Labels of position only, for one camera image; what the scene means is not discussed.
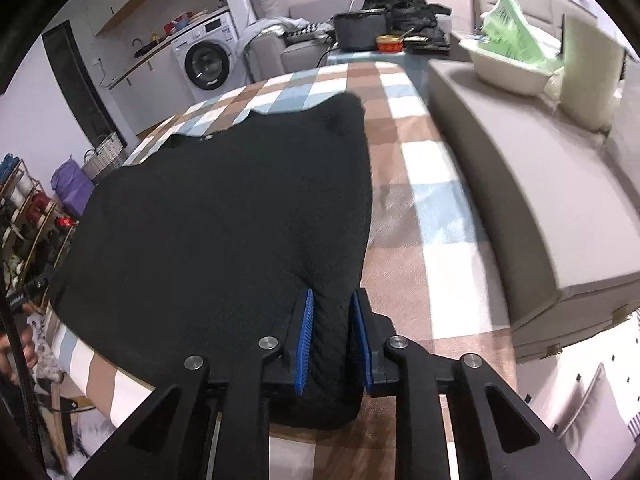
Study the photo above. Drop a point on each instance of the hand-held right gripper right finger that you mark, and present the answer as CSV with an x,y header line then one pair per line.
x,y
361,340

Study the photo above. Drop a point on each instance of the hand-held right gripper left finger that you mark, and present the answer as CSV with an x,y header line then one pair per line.
x,y
304,340

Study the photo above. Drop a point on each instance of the black knit sweater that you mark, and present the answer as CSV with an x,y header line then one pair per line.
x,y
225,210

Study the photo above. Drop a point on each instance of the pile of black clothes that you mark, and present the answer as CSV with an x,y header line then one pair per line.
x,y
405,5

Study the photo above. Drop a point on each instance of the person's left hand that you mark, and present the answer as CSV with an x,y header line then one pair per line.
x,y
27,355

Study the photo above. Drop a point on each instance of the shoe rack with shoes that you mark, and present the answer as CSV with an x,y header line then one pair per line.
x,y
30,210

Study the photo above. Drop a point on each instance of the purple bag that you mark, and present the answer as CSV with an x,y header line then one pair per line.
x,y
72,190

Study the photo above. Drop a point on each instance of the checkered tablecloth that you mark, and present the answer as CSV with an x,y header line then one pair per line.
x,y
425,210

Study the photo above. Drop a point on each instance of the woven grey white basket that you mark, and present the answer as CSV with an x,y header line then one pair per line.
x,y
102,157

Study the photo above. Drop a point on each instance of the white dotted bed sheet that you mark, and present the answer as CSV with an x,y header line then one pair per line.
x,y
555,375

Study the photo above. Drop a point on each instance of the dark door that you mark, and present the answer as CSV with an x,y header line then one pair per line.
x,y
75,80

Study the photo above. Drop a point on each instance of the beige bench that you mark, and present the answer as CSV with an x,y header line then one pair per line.
x,y
525,170

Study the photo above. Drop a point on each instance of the kitchen counter with cabinets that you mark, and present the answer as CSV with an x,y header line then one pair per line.
x,y
150,100

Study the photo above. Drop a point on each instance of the black sink with faucet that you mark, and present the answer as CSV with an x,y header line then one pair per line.
x,y
145,50

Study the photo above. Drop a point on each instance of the small table with blue cloth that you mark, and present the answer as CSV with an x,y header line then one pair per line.
x,y
345,57

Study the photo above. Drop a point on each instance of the grey sofa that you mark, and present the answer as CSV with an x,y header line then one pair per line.
x,y
300,55

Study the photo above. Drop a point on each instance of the red tin can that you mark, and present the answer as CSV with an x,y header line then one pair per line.
x,y
390,46

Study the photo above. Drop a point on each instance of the white washing machine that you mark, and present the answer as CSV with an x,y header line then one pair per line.
x,y
207,60

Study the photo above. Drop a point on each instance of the black food tray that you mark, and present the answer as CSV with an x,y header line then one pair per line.
x,y
427,46

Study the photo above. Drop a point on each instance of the white bowl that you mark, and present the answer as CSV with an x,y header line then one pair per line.
x,y
505,75

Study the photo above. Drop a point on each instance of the black white checked pillow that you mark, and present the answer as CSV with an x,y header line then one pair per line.
x,y
305,32

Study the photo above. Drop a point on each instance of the dark grey rice cooker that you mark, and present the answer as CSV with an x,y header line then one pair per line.
x,y
357,32

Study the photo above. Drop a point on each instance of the light grey blanket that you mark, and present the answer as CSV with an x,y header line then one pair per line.
x,y
265,27

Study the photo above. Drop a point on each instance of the red box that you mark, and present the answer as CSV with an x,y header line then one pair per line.
x,y
177,24

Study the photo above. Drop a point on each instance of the green plastic bag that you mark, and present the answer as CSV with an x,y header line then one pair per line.
x,y
515,35

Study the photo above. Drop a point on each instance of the cream cylinder appliance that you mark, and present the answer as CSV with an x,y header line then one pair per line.
x,y
590,75

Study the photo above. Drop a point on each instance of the padded beige headboard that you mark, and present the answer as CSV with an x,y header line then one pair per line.
x,y
545,0

